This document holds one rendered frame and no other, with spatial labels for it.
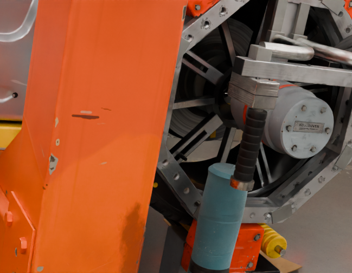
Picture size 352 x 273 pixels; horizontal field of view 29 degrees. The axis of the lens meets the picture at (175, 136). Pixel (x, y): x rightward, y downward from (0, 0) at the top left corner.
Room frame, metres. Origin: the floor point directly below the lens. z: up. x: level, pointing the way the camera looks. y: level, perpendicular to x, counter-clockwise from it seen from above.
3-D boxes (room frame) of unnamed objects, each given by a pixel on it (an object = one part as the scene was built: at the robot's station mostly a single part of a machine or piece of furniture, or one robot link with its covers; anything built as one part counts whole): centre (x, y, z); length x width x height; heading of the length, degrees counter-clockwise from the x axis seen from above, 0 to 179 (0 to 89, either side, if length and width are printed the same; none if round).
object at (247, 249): (1.51, -0.15, 0.48); 0.16 x 0.12 x 0.17; 28
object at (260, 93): (1.21, -0.12, 0.93); 0.09 x 0.05 x 0.05; 28
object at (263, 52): (1.32, -0.14, 1.03); 0.19 x 0.18 x 0.11; 28
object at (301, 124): (1.41, -0.21, 0.85); 0.21 x 0.14 x 0.14; 28
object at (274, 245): (1.62, -0.23, 0.51); 0.29 x 0.06 x 0.06; 28
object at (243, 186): (1.19, -0.13, 0.83); 0.04 x 0.04 x 0.16
